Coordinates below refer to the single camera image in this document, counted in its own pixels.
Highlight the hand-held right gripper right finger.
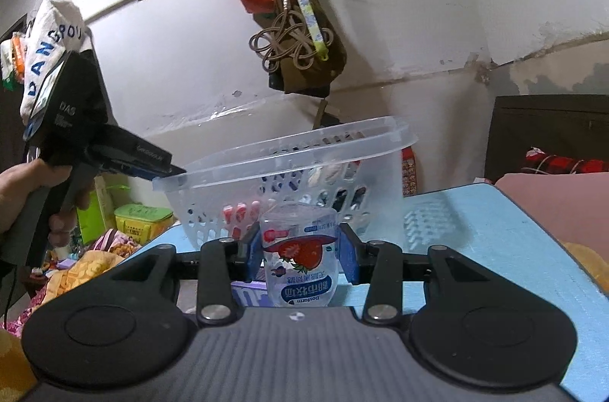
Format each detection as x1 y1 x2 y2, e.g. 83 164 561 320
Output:
336 222 491 327

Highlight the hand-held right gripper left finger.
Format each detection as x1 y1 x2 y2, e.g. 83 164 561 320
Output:
112 227 265 327

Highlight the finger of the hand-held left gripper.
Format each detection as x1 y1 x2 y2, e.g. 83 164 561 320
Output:
95 157 188 181

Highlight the clear strawberry-print tissue pack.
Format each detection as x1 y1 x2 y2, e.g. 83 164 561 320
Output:
259 202 341 308

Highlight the clear plastic basket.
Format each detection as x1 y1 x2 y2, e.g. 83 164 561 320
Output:
152 116 419 255

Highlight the person's left hand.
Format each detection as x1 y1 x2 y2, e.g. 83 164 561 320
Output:
0 159 92 247

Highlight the purple box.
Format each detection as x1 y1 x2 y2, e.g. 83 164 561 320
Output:
231 280 268 308

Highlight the green plastic basket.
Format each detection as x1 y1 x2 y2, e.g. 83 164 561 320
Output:
114 203 174 241

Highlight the green bag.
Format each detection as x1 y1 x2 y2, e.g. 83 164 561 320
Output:
76 174 131 234

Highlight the white printed cloth bag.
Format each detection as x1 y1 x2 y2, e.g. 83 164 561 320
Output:
20 0 85 137

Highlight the red printed box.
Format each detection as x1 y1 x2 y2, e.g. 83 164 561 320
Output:
402 148 419 197

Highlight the orange floral blanket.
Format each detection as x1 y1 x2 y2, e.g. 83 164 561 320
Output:
0 228 143 402

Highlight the light blue mat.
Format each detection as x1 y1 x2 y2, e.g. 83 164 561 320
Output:
119 183 609 402

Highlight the brown hanging bag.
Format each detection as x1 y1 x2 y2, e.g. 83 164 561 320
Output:
252 0 348 95

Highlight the pink blanket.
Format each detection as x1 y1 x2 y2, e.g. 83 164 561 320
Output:
495 172 609 260

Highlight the red plaid pillow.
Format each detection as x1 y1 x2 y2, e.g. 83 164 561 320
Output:
521 149 609 175

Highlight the dark wooden headboard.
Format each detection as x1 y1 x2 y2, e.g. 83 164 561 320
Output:
484 94 609 184

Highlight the coiled tan rope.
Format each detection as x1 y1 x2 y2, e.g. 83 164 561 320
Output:
249 10 336 72

